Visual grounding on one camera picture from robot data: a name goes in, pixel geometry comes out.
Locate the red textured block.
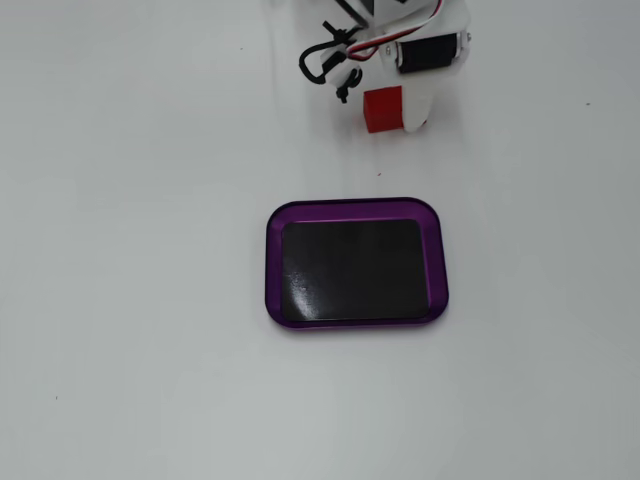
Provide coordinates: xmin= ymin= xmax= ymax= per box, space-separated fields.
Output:
xmin=363 ymin=85 xmax=429 ymax=135

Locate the red white black servo wire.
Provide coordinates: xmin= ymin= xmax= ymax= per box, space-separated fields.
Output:
xmin=347 ymin=0 xmax=446 ymax=64

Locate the purple metal tray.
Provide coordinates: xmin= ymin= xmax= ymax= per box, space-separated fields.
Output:
xmin=264 ymin=196 xmax=450 ymax=333

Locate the black cable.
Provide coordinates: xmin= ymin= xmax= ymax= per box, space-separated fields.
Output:
xmin=298 ymin=41 xmax=362 ymax=84

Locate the white cable holder piece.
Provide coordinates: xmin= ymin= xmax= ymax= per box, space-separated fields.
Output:
xmin=318 ymin=45 xmax=364 ymax=87

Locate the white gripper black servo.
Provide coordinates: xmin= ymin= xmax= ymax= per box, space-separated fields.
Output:
xmin=372 ymin=0 xmax=474 ymax=135

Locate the black zip tie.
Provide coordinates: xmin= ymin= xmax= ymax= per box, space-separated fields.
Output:
xmin=322 ymin=19 xmax=359 ymax=44
xmin=333 ymin=67 xmax=364 ymax=105

